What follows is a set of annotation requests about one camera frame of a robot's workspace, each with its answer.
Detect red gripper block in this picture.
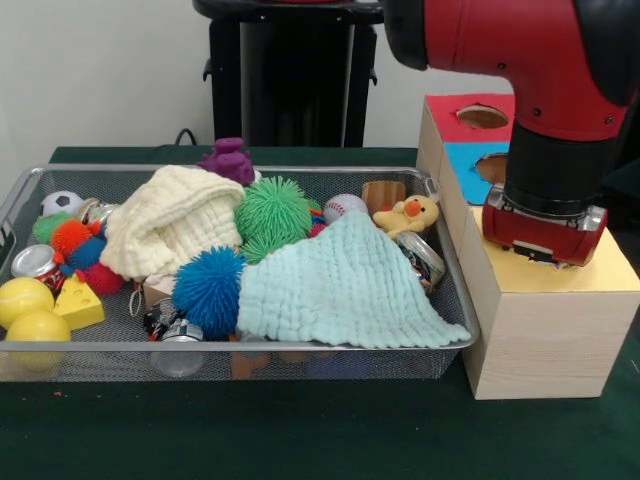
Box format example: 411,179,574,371
482,184,609,267

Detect mint waffle cloth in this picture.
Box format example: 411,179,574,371
237,207,474,350

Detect wooden box three holes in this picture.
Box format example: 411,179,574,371
415,92,640,401

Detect shallow clear mesh bin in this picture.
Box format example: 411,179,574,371
0,164,482,384

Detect yellow plush duck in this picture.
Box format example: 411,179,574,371
372,194,441,239

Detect white toy baseball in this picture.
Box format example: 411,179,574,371
322,193,369,225

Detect green spiky rubber ball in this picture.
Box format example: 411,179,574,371
234,175,314,249

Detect dark green table cloth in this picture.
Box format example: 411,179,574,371
0,145,640,480

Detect purple rubber toy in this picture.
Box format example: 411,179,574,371
197,137,256,187

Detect blue spiky rubber ball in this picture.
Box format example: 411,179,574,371
172,245,249,342

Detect cream waffle cloth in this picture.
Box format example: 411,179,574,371
99,164,247,281

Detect small soccer ball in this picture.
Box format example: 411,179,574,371
39,191,85,217

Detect smooth yellow ball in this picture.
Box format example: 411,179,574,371
4,310,72,371

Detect yellow tennis ball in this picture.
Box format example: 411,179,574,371
0,277,55,330

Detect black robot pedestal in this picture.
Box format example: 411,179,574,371
192,0,401,149

